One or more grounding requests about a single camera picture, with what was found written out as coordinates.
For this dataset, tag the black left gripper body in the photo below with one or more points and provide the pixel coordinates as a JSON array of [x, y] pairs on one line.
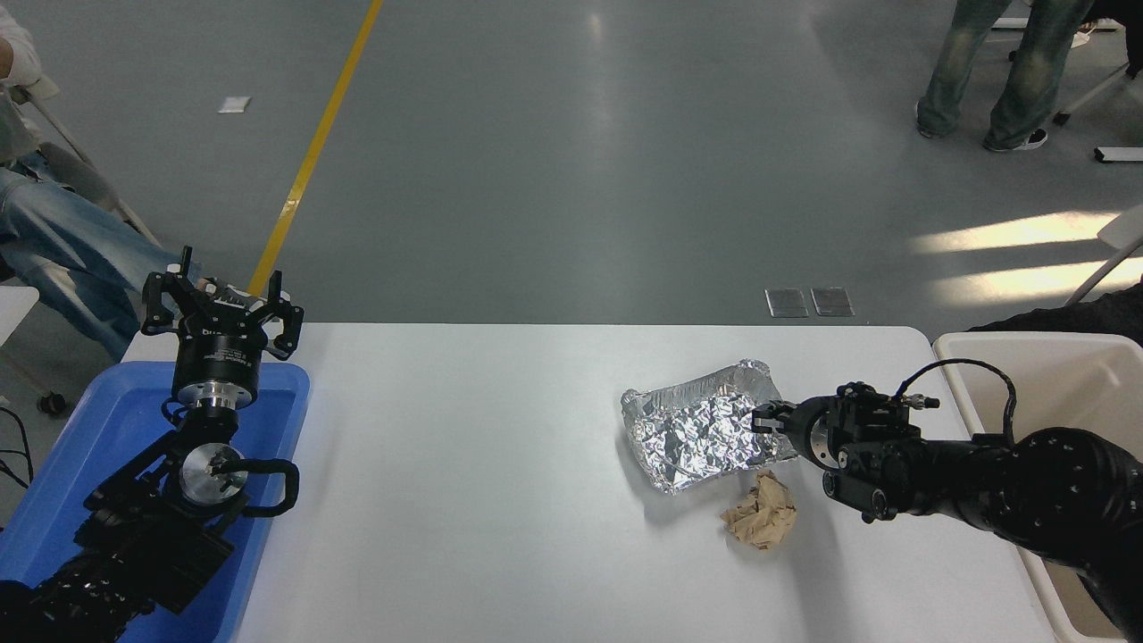
[[219, 353]]

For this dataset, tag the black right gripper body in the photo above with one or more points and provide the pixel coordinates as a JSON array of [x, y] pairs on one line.
[[802, 429]]

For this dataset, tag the silver foil tray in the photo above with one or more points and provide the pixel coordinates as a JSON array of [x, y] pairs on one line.
[[692, 433]]

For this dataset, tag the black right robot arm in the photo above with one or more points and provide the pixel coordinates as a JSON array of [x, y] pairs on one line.
[[1054, 482]]

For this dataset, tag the metal floor plate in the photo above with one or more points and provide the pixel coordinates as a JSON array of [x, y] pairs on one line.
[[832, 302], [787, 303]]

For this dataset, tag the crumpled tan paper ball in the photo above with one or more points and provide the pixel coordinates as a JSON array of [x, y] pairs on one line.
[[761, 513]]

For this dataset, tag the seated person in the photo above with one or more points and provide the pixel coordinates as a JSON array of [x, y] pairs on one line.
[[62, 241]]

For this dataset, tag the blue plastic tray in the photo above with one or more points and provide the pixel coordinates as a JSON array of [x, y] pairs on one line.
[[98, 429]]

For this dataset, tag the small white table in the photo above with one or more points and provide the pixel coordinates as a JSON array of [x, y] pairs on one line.
[[13, 308]]

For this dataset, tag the black caster wheel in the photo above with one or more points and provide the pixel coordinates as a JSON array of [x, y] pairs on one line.
[[52, 404]]

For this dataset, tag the large pale bin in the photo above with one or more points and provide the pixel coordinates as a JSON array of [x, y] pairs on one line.
[[1080, 384]]

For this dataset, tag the white chair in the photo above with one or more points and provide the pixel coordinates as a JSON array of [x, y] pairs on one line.
[[1123, 230]]

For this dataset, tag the white bar on floor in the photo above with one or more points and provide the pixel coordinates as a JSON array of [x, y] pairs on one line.
[[1121, 154]]

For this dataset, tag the walking person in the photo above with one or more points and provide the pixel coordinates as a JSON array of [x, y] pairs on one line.
[[1027, 62]]

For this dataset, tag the white chair base with casters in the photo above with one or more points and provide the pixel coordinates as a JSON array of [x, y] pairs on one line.
[[1103, 85]]

